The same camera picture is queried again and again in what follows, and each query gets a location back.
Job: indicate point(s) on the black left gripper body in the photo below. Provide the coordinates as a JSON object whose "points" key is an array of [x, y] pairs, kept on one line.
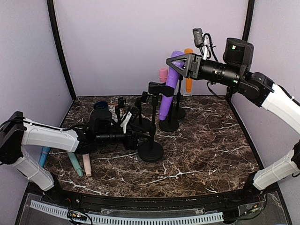
{"points": [[128, 144]]}

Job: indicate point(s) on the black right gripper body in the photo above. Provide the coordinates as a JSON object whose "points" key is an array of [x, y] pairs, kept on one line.
{"points": [[196, 74]]}

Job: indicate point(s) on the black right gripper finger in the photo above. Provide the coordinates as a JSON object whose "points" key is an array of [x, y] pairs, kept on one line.
{"points": [[179, 66], [176, 59]]}

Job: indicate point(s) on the purple microphone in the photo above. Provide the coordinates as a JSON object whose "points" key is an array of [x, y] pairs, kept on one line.
{"points": [[168, 92]]}

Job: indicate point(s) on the black stand of purple microphone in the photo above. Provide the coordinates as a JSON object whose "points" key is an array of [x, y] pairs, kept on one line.
{"points": [[152, 151]]}

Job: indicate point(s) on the black stand of beige microphone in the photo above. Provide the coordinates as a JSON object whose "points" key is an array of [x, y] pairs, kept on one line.
{"points": [[142, 122]]}

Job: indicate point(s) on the black stand of blue microphone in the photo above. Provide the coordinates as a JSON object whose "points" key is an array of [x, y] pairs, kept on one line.
{"points": [[121, 104]]}

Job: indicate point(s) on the beige microphone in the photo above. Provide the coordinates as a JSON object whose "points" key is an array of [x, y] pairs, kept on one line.
{"points": [[87, 165]]}

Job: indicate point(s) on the green microphone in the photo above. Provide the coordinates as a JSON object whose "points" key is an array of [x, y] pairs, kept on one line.
{"points": [[75, 163]]}

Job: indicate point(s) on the blue microphone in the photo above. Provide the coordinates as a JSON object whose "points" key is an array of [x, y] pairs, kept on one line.
{"points": [[43, 156]]}

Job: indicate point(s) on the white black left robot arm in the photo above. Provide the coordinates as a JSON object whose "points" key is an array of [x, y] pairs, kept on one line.
{"points": [[101, 129]]}

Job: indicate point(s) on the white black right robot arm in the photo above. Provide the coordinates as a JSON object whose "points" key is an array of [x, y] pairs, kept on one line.
{"points": [[235, 73]]}

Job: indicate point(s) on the pink microphone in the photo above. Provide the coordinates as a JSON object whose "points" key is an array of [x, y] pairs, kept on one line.
{"points": [[163, 74]]}

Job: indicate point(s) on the black stand of pink microphone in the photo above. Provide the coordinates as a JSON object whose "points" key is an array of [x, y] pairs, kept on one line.
{"points": [[170, 124]]}

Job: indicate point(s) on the black stand of orange microphone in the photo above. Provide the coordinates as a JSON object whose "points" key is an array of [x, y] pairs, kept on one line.
{"points": [[178, 112]]}

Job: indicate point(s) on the floral patterned saucer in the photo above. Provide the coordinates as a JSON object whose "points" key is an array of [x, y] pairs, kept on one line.
{"points": [[111, 107]]}

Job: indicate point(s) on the dark blue mug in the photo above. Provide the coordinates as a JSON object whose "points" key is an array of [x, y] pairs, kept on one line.
{"points": [[101, 105]]}

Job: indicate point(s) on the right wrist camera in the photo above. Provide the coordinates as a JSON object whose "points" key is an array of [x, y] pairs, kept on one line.
{"points": [[198, 37]]}

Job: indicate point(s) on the white slotted cable duct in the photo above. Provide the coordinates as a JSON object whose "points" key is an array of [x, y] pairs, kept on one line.
{"points": [[95, 219]]}

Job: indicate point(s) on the black front rail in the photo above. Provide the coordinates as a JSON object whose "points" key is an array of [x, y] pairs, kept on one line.
{"points": [[227, 202]]}

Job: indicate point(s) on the black left corner post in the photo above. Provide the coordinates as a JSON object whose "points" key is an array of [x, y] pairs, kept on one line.
{"points": [[59, 49]]}

